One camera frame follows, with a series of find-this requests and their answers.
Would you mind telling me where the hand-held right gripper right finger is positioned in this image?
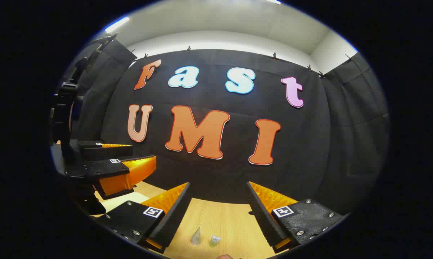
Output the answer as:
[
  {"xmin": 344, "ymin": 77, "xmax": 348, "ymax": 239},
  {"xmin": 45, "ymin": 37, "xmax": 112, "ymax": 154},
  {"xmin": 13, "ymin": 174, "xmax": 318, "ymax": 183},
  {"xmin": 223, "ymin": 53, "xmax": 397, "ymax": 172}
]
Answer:
[{"xmin": 246, "ymin": 181, "xmax": 347, "ymax": 253}]

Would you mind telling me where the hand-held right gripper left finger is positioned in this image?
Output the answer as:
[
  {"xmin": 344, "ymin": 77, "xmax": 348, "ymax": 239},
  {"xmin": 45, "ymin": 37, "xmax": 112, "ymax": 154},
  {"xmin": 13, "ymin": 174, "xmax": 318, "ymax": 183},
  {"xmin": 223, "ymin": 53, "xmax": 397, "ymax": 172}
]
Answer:
[{"xmin": 94, "ymin": 182, "xmax": 193, "ymax": 254}]

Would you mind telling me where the black backdrop cloth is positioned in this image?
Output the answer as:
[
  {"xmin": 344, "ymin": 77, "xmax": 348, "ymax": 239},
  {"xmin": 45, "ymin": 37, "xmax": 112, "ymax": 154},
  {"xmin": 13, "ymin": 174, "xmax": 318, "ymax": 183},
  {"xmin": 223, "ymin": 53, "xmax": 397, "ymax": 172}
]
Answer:
[{"xmin": 60, "ymin": 38, "xmax": 391, "ymax": 216}]

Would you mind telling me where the row of black cloth clips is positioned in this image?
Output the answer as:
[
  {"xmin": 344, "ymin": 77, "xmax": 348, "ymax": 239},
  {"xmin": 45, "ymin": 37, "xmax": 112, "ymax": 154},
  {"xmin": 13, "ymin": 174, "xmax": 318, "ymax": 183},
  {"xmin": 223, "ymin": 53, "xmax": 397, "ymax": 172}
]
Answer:
[{"xmin": 130, "ymin": 46, "xmax": 354, "ymax": 78}]

